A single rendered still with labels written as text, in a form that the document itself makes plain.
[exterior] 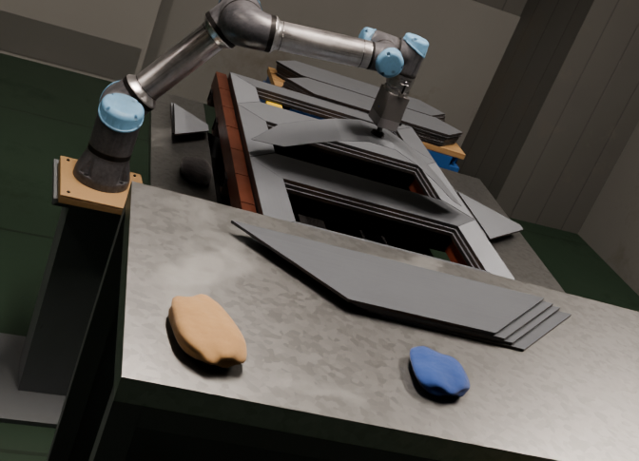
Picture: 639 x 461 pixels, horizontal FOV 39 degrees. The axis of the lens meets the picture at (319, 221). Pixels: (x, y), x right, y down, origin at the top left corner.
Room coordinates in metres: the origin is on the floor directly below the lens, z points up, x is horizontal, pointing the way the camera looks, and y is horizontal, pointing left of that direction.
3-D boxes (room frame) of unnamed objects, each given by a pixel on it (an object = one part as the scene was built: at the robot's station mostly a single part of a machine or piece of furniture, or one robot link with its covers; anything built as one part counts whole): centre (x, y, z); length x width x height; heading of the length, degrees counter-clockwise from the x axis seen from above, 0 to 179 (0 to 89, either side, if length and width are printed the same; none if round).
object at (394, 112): (2.54, -0.07, 1.11); 0.10 x 0.09 x 0.16; 114
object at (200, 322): (1.11, 0.09, 1.07); 0.16 x 0.10 x 0.04; 30
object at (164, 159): (2.56, 0.46, 0.66); 1.30 x 0.20 x 0.03; 19
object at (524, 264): (2.81, -0.59, 0.73); 1.20 x 0.26 x 0.03; 19
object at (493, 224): (2.95, -0.54, 0.77); 0.45 x 0.20 x 0.04; 19
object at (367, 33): (2.49, 0.03, 1.27); 0.11 x 0.11 x 0.08; 17
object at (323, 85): (3.58, 0.00, 0.82); 0.80 x 0.40 x 0.06; 109
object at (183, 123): (2.90, 0.54, 0.70); 0.39 x 0.12 x 0.04; 19
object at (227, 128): (2.41, 0.28, 0.80); 1.62 x 0.04 x 0.06; 19
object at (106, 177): (2.21, 0.59, 0.76); 0.15 x 0.15 x 0.10
